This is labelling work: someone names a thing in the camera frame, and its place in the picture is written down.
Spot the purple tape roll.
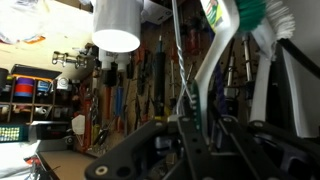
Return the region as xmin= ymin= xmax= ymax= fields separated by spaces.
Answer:
xmin=15 ymin=76 xmax=36 ymax=86

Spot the shiny metal fitting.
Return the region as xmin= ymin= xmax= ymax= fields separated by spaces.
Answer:
xmin=51 ymin=50 xmax=88 ymax=70

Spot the twisted metal wire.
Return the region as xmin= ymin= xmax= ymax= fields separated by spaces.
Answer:
xmin=170 ymin=0 xmax=195 ymax=116

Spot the red tape roll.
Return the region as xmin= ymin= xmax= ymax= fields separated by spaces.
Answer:
xmin=13 ymin=83 xmax=35 ymax=98

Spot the clear plastic bag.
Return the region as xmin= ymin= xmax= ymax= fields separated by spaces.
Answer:
xmin=0 ymin=0 xmax=46 ymax=45

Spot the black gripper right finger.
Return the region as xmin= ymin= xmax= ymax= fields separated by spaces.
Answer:
xmin=219 ymin=114 xmax=320 ymax=180

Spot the brown pegboard with tools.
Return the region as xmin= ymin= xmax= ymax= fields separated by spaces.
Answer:
xmin=73 ymin=0 xmax=284 ymax=158

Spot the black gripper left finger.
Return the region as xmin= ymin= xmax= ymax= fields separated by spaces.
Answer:
xmin=84 ymin=115 xmax=215 ymax=180

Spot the wooden cubby shelf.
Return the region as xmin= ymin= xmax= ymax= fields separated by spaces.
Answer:
xmin=0 ymin=66 xmax=76 ymax=125

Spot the green and white brush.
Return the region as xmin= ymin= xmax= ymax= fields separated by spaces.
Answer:
xmin=194 ymin=0 xmax=297 ymax=146

